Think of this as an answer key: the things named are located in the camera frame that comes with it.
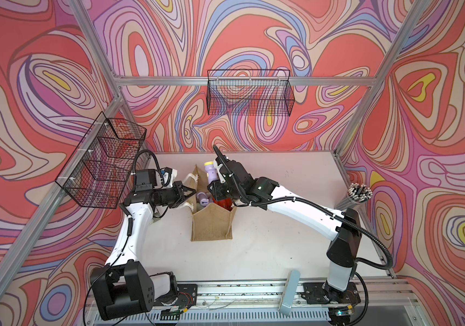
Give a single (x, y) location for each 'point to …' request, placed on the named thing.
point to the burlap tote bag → (213, 223)
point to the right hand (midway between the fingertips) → (213, 192)
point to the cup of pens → (357, 194)
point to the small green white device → (154, 219)
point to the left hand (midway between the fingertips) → (197, 192)
